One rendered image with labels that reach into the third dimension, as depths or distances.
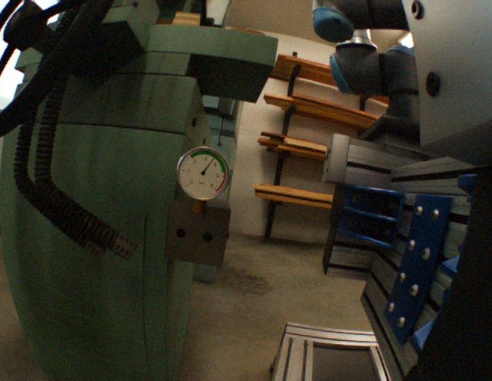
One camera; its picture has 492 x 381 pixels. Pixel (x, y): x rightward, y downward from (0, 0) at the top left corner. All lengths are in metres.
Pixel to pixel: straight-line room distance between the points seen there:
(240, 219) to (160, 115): 2.51
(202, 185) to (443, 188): 0.28
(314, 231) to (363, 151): 2.56
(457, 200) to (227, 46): 0.37
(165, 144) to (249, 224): 2.52
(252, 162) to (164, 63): 2.45
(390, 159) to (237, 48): 0.34
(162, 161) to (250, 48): 0.22
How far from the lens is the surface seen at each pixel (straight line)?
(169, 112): 0.35
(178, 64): 0.38
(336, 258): 0.46
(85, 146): 0.40
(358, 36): 0.63
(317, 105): 2.53
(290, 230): 2.89
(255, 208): 2.79
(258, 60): 0.38
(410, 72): 0.58
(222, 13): 0.87
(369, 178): 0.46
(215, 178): 0.27
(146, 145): 0.35
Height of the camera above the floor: 0.66
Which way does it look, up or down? 3 degrees down
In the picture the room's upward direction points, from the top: 9 degrees clockwise
